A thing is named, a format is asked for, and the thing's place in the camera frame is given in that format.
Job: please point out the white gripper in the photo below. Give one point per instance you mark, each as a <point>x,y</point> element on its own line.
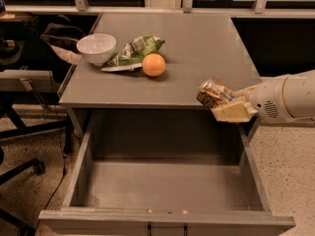
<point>268,99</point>

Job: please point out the orange soda can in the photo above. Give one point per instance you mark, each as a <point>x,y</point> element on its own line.
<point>212,93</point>

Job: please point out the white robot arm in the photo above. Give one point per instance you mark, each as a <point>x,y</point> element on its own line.
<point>299,95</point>

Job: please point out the open grey top drawer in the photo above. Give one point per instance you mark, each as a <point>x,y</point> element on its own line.
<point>164,173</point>

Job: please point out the grey cabinet with counter top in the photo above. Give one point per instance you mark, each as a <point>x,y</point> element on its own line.
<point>197,47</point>

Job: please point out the orange round fruit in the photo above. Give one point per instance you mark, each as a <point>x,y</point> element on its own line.
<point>153,65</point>

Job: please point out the green crumpled chip bag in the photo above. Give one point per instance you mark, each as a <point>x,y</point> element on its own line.
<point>133,54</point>

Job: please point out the white ceramic bowl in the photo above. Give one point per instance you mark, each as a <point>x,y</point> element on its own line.
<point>97,48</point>

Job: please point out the dark bag with white lining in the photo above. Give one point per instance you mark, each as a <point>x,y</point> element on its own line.
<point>62,36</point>

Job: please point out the black office chair base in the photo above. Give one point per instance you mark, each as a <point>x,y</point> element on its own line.
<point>27,194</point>

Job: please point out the grey bench at left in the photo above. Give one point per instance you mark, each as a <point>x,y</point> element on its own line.
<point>23,80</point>

